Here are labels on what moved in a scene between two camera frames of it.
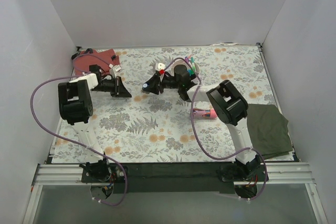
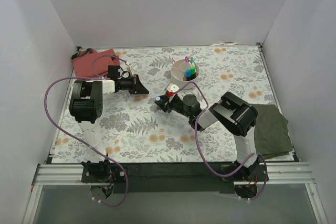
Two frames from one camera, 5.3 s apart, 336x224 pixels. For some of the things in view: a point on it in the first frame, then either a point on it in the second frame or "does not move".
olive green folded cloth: [269, 131] does not move
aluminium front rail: [297, 173] does not move
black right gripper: [159, 83] to [168, 103]
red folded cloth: [103, 59] does not move
